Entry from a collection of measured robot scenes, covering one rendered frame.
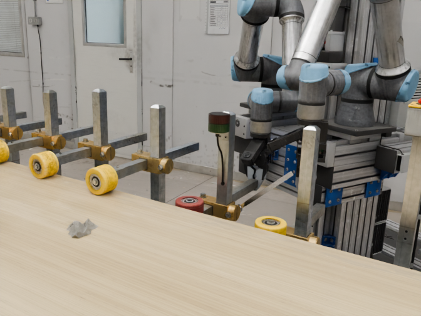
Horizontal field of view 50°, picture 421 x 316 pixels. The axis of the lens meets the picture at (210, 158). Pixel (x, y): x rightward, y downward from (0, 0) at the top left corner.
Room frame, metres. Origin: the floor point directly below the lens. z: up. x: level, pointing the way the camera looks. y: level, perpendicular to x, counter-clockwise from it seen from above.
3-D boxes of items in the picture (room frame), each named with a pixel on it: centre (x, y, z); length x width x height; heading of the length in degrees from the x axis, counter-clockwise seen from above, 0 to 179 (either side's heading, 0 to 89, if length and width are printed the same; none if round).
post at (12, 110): (1.80, 0.81, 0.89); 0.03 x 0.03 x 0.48; 59
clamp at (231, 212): (1.29, -0.02, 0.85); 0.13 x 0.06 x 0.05; 59
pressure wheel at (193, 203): (1.20, 0.05, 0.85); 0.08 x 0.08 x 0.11
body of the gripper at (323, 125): (1.27, -0.28, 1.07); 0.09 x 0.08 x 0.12; 79
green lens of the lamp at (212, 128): (1.24, -0.02, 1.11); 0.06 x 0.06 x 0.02
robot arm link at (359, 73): (1.73, -0.55, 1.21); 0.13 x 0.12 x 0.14; 45
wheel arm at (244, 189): (1.37, -0.05, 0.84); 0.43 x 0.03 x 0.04; 149
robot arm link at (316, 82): (1.27, -0.28, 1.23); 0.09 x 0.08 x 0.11; 135
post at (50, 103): (1.67, 0.60, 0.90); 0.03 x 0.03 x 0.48; 59
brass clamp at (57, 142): (1.68, 0.62, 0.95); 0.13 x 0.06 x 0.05; 59
